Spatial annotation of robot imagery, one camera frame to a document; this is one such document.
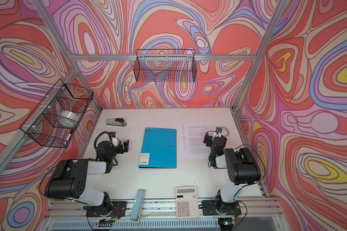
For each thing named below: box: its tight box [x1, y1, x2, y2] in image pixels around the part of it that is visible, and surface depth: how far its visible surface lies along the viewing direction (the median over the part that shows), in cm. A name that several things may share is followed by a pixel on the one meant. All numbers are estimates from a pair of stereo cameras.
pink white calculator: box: [174, 186, 200, 219], surface depth 75 cm
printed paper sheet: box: [181, 123, 217, 160], surface depth 103 cm
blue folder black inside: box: [138, 127, 177, 169], surface depth 97 cm
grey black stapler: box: [106, 117, 127, 127], surface depth 110 cm
